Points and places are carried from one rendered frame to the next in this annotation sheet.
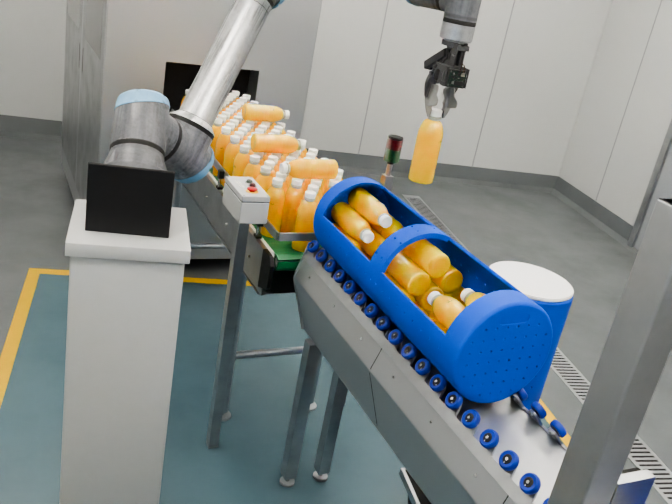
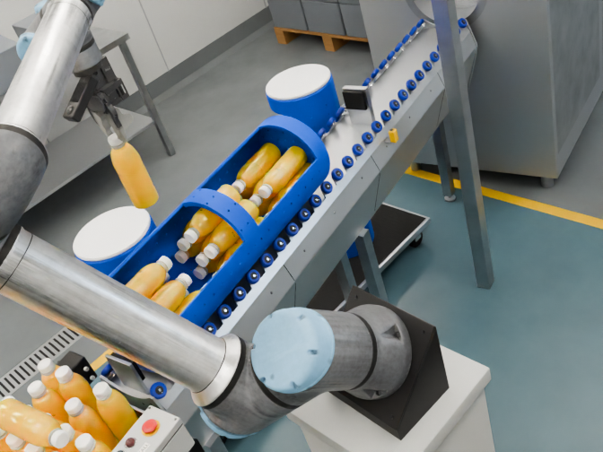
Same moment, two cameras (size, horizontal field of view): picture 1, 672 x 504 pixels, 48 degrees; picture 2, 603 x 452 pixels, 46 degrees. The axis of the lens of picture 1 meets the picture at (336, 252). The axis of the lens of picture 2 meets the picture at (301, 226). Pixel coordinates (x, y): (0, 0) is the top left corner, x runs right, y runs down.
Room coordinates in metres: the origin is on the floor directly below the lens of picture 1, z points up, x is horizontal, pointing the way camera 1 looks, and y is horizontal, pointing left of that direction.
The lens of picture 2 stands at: (2.28, 1.50, 2.31)
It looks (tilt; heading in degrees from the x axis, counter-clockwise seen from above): 36 degrees down; 252
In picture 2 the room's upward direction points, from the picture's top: 19 degrees counter-clockwise
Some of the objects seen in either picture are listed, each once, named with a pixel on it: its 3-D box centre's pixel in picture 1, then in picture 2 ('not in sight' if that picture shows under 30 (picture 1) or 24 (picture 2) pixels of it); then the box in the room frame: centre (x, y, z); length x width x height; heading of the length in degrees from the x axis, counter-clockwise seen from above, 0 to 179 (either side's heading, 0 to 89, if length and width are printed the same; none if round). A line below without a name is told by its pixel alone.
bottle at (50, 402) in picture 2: not in sight; (56, 413); (2.61, -0.01, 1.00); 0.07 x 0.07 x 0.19
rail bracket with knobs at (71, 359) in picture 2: not in sight; (77, 374); (2.53, -0.17, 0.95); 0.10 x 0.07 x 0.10; 118
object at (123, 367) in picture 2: not in sight; (129, 372); (2.40, -0.01, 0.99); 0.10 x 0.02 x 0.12; 118
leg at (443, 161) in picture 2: not in sight; (441, 150); (0.64, -1.04, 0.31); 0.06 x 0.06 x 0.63; 28
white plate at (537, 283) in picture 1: (530, 280); (111, 232); (2.25, -0.63, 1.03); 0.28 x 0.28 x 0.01
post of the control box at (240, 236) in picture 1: (226, 337); not in sight; (2.44, 0.34, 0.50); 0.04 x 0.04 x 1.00; 28
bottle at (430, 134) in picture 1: (427, 148); (132, 172); (2.13, -0.20, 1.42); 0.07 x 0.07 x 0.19
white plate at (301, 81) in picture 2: not in sight; (297, 82); (1.29, -1.00, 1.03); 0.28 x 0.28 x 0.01
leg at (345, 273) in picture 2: not in sight; (347, 282); (1.51, -0.57, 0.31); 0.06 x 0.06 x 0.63; 28
